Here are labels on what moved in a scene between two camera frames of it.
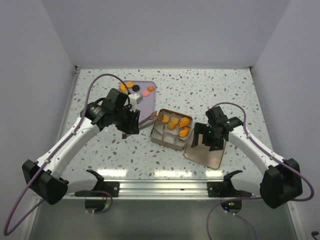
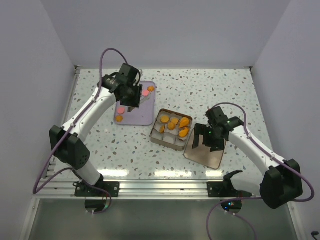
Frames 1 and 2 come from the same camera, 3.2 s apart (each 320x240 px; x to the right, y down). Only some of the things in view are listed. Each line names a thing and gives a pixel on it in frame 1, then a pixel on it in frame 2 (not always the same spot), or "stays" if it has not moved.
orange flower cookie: x=159 y=117 to x=162 y=128
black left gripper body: x=126 y=119 to x=133 y=97
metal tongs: x=152 y=118 to x=142 y=100
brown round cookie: x=171 y=126 stays
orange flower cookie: x=175 y=120 stays
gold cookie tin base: x=172 y=132 stays
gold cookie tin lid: x=202 y=154 stays
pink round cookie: x=145 y=93 stays
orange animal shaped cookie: x=185 y=131 stays
